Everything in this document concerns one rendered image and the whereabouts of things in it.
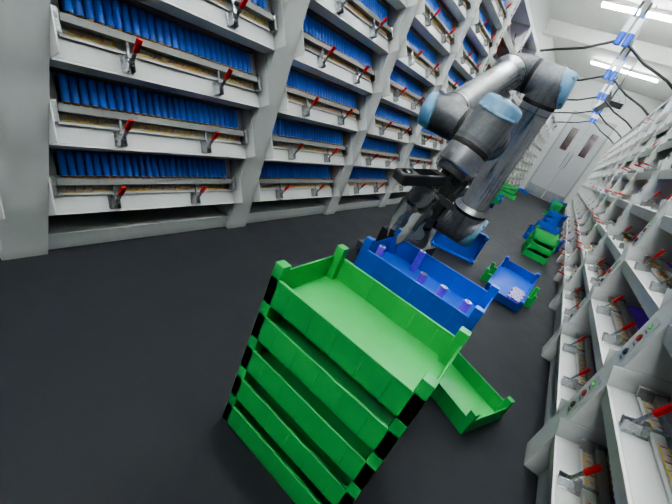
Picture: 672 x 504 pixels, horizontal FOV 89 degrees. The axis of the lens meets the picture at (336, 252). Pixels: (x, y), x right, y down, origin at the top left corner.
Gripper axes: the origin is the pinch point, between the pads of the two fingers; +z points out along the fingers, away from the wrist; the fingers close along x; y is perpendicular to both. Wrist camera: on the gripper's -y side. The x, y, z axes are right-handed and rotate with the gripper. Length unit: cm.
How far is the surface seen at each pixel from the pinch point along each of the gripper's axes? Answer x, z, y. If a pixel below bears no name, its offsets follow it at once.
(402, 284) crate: -10.1, 6.8, 2.0
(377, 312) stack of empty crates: -16.9, 11.8, -6.6
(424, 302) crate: -15.4, 6.6, 5.1
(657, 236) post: -6, -47, 97
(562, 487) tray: -49, 19, 36
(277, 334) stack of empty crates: -18.8, 21.0, -25.3
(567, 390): -29, 10, 71
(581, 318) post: -5, -9, 106
